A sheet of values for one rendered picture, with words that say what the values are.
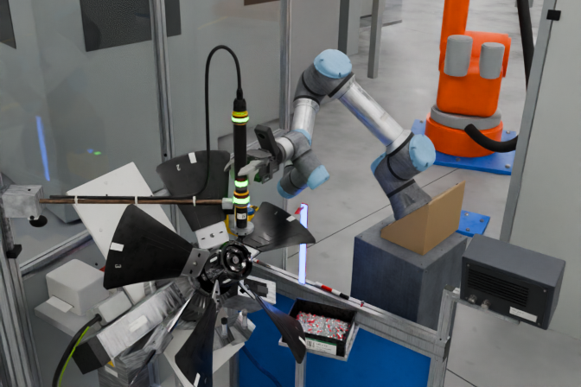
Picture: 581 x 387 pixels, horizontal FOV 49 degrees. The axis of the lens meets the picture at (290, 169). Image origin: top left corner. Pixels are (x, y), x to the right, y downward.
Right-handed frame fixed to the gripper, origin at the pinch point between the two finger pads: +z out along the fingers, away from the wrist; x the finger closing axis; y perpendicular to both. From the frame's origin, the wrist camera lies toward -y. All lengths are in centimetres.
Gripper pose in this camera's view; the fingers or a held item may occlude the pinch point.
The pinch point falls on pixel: (234, 168)
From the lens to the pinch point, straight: 175.6
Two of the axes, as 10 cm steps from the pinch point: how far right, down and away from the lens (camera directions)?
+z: -5.5, 3.3, -7.6
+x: -8.3, -2.5, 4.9
